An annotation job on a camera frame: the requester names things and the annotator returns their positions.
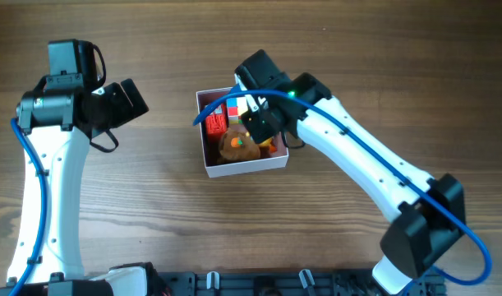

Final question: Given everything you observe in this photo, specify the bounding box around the brown plush capybara with orange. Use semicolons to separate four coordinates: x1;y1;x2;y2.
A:
217;128;261;164

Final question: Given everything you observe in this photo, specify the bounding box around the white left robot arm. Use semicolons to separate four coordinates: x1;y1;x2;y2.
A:
0;39;164;295

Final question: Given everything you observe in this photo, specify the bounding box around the colourful two-by-two puzzle cube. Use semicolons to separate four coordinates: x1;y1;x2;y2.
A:
226;97;248;125

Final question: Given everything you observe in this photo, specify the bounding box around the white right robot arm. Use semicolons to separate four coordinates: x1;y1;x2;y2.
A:
235;50;466;294

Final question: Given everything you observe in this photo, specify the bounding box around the red toy truck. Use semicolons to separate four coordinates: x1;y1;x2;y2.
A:
205;104;228;143

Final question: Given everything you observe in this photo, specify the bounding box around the yellow duck toy blue hat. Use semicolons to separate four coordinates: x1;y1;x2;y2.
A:
258;137;278;155

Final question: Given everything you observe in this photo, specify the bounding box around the white cardboard box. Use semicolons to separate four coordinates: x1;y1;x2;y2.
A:
196;87;289;178

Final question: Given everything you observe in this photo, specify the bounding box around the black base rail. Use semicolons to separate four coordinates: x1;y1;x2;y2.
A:
151;269;447;296

